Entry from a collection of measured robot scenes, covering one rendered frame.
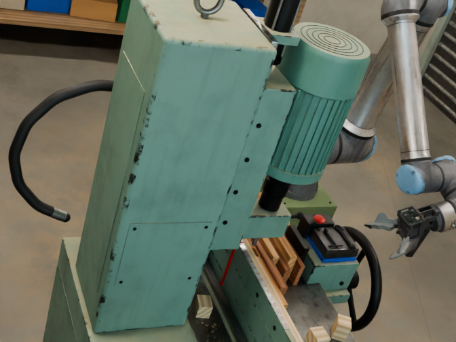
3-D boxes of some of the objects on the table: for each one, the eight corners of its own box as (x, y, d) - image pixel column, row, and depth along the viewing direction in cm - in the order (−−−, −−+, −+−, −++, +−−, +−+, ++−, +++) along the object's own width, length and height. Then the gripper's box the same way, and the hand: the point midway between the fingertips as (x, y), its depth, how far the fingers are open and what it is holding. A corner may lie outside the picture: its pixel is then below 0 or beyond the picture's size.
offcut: (344, 331, 161) (351, 317, 159) (344, 342, 158) (351, 328, 156) (330, 327, 161) (338, 313, 159) (331, 338, 158) (338, 324, 156)
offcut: (317, 336, 157) (322, 326, 155) (325, 350, 154) (331, 338, 153) (304, 338, 156) (309, 327, 154) (312, 352, 153) (317, 340, 151)
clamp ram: (317, 274, 175) (330, 248, 170) (292, 275, 172) (305, 248, 167) (302, 250, 182) (314, 224, 177) (278, 251, 178) (289, 224, 174)
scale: (290, 329, 149) (290, 328, 149) (284, 329, 148) (284, 329, 148) (212, 187, 185) (212, 187, 185) (207, 187, 185) (207, 187, 185)
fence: (291, 364, 148) (300, 347, 145) (285, 365, 147) (293, 347, 144) (201, 192, 192) (206, 176, 189) (196, 192, 191) (201, 176, 188)
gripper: (419, 186, 214) (362, 204, 209) (457, 229, 199) (395, 248, 195) (415, 207, 219) (359, 224, 214) (452, 249, 205) (393, 269, 200)
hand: (375, 243), depth 206 cm, fingers open, 14 cm apart
